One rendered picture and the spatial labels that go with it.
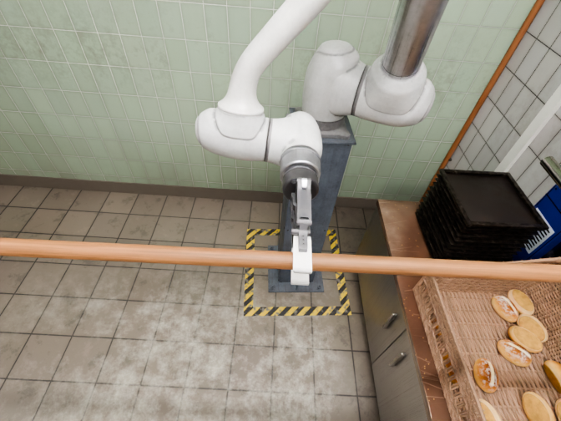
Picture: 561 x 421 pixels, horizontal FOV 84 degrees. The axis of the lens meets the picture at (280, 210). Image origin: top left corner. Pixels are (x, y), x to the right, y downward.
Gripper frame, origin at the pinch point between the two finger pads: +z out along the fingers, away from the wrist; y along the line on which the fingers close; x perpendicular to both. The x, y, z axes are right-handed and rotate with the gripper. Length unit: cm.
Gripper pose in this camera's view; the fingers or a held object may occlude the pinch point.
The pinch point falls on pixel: (300, 261)
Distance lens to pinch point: 53.3
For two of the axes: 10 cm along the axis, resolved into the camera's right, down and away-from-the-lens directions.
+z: -0.4, 7.5, -6.6
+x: -10.0, -0.7, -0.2
